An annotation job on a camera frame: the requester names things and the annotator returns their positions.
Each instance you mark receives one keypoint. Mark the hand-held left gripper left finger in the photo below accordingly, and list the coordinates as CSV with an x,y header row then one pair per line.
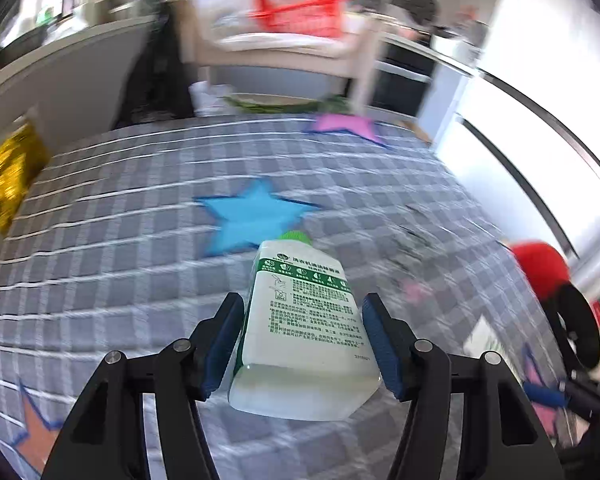
x,y
220,350

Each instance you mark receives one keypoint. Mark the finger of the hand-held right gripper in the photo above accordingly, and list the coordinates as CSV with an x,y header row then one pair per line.
x,y
545,392

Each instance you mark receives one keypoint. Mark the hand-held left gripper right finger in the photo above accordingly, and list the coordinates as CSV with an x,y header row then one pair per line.
x,y
385,350

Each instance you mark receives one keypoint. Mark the black round bin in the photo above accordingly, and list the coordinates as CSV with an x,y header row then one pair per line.
x,y
580,325

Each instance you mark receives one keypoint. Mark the white bottle green cap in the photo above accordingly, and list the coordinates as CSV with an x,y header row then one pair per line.
x,y
305,335

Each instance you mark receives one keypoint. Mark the red stool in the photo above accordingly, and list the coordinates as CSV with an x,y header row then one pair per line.
x,y
540,267

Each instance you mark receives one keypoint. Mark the grey checked tablecloth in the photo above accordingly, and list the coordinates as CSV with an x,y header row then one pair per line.
x,y
130,260

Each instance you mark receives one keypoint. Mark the green vegetables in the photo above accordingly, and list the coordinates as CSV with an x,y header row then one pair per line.
x,y
280,106

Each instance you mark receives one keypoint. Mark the white plastic bag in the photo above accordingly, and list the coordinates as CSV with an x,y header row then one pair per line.
x,y
207,99

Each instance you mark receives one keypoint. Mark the gold foil bag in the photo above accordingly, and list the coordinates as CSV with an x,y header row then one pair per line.
x,y
10,180

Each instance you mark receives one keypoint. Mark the black built-in oven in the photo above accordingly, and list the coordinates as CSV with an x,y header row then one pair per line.
x,y
405,75

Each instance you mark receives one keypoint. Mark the black garbage bag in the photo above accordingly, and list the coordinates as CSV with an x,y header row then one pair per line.
x,y
150,80

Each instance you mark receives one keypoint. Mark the beige chair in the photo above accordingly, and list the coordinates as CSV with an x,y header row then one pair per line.
x,y
280,55

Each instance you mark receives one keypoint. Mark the grey kitchen counter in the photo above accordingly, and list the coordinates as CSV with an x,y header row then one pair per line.
x,y
55,75

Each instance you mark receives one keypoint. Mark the white refrigerator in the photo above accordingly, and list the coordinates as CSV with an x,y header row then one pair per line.
x,y
530,60

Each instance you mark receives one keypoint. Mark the red plastic basket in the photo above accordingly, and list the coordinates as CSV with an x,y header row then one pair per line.
x,y
300,12

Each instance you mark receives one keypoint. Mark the black round rack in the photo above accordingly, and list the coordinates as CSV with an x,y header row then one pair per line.
x,y
421,5

